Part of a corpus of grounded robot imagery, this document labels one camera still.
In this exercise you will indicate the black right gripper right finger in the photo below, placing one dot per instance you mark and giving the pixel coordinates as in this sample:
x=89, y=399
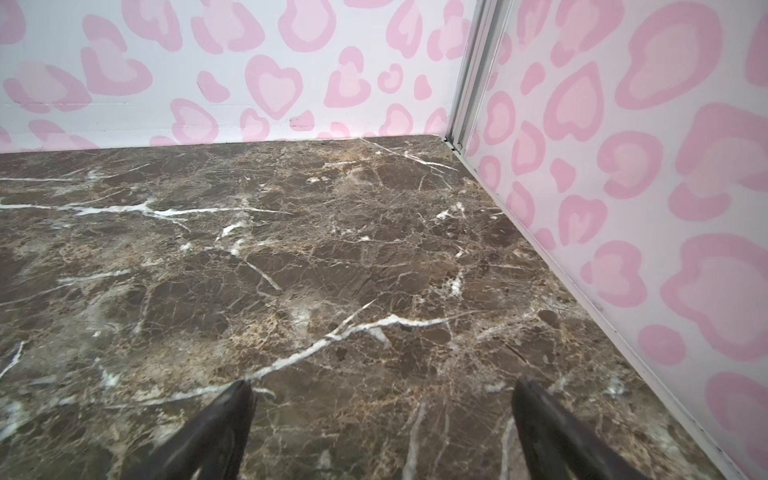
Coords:
x=556, y=445

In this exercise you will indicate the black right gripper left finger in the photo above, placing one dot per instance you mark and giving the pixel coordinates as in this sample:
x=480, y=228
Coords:
x=210, y=445

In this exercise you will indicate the aluminium corner frame post right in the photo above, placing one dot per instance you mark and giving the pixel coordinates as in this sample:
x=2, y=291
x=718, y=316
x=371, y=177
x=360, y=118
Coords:
x=482, y=48

